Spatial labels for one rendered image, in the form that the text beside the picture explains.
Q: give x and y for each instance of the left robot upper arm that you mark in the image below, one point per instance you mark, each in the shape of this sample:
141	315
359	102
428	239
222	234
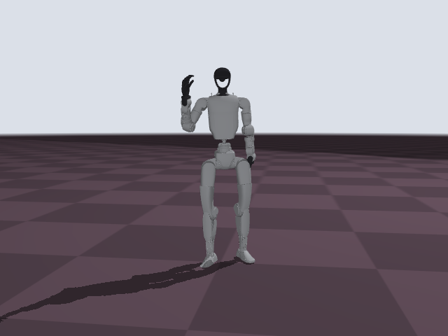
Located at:
244	104

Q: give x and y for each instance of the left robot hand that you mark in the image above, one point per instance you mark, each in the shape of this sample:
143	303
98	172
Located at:
250	159

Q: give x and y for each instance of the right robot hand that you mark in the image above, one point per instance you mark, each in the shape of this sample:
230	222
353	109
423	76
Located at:
185	89

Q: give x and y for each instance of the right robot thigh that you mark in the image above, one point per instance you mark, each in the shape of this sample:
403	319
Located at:
208	174

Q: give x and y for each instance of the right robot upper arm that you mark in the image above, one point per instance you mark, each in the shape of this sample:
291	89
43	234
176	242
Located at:
200	105

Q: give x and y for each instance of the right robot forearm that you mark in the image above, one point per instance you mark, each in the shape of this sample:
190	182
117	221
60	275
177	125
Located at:
185	113

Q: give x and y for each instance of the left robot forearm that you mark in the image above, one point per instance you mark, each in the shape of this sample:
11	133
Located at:
249	141

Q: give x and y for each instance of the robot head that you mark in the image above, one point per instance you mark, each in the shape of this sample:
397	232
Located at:
222	74

